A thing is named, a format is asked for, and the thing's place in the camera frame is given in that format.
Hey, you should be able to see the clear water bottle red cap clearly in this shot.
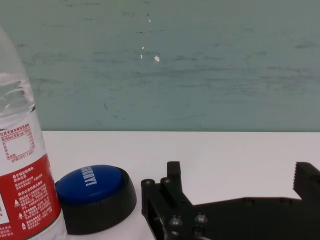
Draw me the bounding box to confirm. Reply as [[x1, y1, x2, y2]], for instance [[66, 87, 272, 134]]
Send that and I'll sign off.
[[0, 24, 69, 240]]

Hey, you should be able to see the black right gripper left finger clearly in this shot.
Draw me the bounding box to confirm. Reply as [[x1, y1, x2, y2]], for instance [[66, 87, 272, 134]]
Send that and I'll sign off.
[[140, 161, 195, 240]]

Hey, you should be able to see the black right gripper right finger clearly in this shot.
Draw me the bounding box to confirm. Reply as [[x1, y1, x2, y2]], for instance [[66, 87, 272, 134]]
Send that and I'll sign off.
[[291, 161, 320, 201]]

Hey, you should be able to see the blue push button black base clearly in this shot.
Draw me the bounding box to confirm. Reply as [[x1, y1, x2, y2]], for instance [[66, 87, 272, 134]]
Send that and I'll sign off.
[[54, 164, 138, 235]]

